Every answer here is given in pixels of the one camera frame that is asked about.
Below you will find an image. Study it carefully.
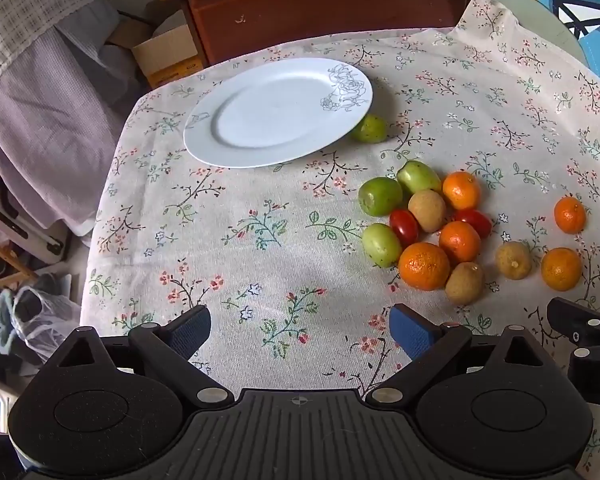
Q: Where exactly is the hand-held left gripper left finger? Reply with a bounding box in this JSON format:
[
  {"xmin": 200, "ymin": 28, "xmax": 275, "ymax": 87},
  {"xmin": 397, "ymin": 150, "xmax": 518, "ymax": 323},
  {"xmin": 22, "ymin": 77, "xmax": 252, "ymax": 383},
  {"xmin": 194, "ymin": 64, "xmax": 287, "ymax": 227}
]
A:
[{"xmin": 55, "ymin": 305, "xmax": 233, "ymax": 408}]

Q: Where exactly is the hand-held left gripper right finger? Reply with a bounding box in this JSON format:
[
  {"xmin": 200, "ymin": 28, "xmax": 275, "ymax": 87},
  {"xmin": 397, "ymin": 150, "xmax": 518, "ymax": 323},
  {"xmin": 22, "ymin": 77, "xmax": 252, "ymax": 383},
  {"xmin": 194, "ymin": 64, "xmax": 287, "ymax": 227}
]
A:
[{"xmin": 364, "ymin": 304, "xmax": 551, "ymax": 406}]

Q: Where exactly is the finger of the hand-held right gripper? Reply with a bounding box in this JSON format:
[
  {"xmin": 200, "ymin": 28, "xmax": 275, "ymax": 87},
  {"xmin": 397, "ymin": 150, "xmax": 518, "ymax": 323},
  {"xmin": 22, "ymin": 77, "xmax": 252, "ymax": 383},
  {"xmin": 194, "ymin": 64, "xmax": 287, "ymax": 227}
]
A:
[{"xmin": 547, "ymin": 297, "xmax": 600, "ymax": 346}]

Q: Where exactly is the large orange mandarin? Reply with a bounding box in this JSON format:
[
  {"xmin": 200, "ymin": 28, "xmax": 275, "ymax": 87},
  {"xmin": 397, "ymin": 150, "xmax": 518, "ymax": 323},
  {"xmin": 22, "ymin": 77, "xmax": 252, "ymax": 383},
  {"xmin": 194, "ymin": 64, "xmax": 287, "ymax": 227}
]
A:
[{"xmin": 398, "ymin": 242, "xmax": 451, "ymax": 292}]

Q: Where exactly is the brown kiwi with pale spot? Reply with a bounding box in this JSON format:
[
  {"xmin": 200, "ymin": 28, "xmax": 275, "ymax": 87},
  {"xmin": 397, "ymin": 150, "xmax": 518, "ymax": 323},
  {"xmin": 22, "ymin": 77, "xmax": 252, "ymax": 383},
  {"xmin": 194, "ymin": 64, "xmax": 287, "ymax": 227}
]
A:
[{"xmin": 495, "ymin": 241, "xmax": 533, "ymax": 281}]

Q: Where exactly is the red cherry tomato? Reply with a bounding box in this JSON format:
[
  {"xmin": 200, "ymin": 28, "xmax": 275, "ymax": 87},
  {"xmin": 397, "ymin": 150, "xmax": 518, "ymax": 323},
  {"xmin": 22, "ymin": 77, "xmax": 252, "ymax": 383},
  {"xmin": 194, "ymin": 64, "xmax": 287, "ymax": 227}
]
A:
[
  {"xmin": 389, "ymin": 209, "xmax": 420, "ymax": 245},
  {"xmin": 454, "ymin": 208, "xmax": 493, "ymax": 240}
]

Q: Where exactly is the small green jujube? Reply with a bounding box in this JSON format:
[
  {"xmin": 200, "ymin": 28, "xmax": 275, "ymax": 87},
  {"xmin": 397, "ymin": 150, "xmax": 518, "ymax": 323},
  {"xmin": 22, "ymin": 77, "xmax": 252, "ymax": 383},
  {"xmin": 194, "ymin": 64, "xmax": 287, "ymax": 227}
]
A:
[{"xmin": 350, "ymin": 114, "xmax": 388, "ymax": 144}]

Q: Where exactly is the white oval plate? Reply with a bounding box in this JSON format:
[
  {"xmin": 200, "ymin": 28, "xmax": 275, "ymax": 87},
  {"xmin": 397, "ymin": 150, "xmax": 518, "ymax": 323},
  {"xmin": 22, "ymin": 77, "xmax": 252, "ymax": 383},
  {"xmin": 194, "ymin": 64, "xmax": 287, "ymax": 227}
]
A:
[{"xmin": 182, "ymin": 57, "xmax": 375, "ymax": 169}]

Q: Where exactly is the floral tablecloth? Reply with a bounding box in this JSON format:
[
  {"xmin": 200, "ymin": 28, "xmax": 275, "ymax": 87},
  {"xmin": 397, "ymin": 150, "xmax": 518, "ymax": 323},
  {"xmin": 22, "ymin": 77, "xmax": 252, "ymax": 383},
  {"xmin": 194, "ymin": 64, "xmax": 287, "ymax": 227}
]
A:
[{"xmin": 80, "ymin": 0, "xmax": 600, "ymax": 476}]

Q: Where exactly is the clear plastic bag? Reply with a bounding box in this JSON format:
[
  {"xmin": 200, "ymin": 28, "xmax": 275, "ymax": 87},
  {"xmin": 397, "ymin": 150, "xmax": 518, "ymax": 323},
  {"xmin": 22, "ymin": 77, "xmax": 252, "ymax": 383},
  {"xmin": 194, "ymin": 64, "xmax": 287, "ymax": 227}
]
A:
[{"xmin": 7, "ymin": 285, "xmax": 83, "ymax": 361}]

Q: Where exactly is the wooden rack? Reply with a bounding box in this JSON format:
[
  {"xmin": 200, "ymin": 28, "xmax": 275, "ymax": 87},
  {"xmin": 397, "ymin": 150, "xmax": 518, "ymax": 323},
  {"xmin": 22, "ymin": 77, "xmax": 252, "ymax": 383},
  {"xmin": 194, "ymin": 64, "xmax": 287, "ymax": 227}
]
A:
[{"xmin": 0, "ymin": 230, "xmax": 38, "ymax": 291}]

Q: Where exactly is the white and black object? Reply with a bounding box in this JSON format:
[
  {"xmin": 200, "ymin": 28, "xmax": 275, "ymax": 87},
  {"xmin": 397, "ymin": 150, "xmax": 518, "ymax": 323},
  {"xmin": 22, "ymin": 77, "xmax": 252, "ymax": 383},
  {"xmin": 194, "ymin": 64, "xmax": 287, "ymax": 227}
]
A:
[{"xmin": 0, "ymin": 180, "xmax": 68, "ymax": 266}]

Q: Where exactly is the lilac checked cloth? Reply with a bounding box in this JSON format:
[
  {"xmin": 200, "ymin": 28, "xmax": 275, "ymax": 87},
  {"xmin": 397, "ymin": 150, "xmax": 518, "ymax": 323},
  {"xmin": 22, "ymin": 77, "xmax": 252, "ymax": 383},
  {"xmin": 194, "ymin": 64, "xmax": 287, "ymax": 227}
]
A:
[{"xmin": 0, "ymin": 0, "xmax": 146, "ymax": 248}]

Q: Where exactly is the cardboard box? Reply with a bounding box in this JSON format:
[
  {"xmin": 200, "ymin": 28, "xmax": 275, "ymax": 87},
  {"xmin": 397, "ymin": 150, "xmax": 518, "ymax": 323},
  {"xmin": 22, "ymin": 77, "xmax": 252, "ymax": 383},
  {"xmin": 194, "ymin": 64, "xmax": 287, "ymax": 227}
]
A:
[{"xmin": 107, "ymin": 10, "xmax": 204, "ymax": 90}]

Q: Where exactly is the pale green cushion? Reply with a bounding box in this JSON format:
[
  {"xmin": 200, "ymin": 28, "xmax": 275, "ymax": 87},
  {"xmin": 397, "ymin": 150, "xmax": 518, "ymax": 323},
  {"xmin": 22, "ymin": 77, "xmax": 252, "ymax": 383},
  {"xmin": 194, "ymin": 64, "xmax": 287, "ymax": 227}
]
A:
[{"xmin": 472, "ymin": 0, "xmax": 596, "ymax": 68}]

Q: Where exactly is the dark wooden cabinet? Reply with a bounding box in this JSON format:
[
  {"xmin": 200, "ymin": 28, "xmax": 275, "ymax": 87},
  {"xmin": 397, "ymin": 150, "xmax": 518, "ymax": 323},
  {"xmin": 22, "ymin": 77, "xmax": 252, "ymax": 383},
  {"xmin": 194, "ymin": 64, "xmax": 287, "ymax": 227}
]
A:
[{"xmin": 155, "ymin": 0, "xmax": 481, "ymax": 67}]

